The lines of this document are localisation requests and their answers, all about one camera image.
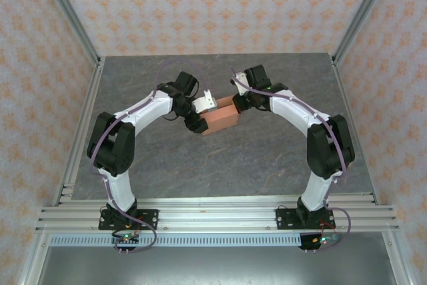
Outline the wide aluminium cross beam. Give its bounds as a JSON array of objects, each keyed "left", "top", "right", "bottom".
[{"left": 35, "top": 193, "right": 400, "bottom": 232}]

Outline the grey metal panel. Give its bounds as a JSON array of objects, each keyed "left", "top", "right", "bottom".
[{"left": 33, "top": 246, "right": 398, "bottom": 285}]

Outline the aluminium table side rail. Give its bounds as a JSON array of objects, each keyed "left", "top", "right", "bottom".
[
  {"left": 53, "top": 56, "right": 106, "bottom": 206},
  {"left": 332, "top": 54, "right": 380, "bottom": 206}
]

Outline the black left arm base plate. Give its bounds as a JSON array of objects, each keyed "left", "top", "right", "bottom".
[{"left": 98, "top": 209, "right": 159, "bottom": 231}]

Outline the grey slotted cable duct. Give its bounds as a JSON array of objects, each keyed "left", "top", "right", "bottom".
[{"left": 49, "top": 234, "right": 303, "bottom": 248}]

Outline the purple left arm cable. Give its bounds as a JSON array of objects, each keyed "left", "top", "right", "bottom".
[{"left": 89, "top": 59, "right": 211, "bottom": 254}]

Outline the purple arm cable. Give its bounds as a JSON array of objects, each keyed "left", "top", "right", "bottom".
[
  {"left": 230, "top": 67, "right": 351, "bottom": 252},
  {"left": 89, "top": 59, "right": 211, "bottom": 254}
]

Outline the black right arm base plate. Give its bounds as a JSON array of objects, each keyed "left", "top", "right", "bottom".
[{"left": 276, "top": 208, "right": 334, "bottom": 232}]

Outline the long aluminium frame post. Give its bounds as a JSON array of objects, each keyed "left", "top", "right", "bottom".
[
  {"left": 35, "top": 0, "right": 103, "bottom": 65},
  {"left": 332, "top": 0, "right": 400, "bottom": 65}
]

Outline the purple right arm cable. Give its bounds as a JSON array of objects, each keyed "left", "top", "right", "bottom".
[{"left": 230, "top": 67, "right": 351, "bottom": 252}]

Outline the short aluminium frame post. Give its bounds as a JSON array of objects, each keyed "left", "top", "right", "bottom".
[
  {"left": 382, "top": 231, "right": 418, "bottom": 285},
  {"left": 18, "top": 231, "right": 51, "bottom": 285}
]

